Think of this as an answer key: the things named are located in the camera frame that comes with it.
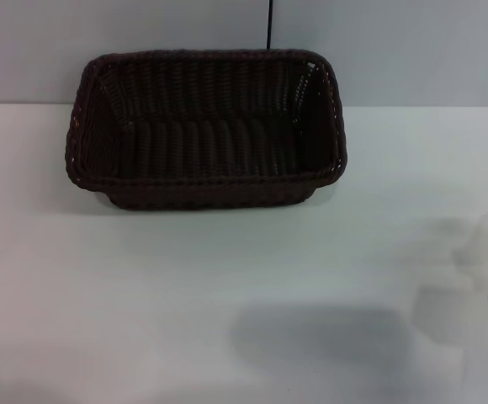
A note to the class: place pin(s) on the dark brown woven basket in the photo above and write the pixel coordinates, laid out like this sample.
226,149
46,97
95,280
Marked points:
210,160

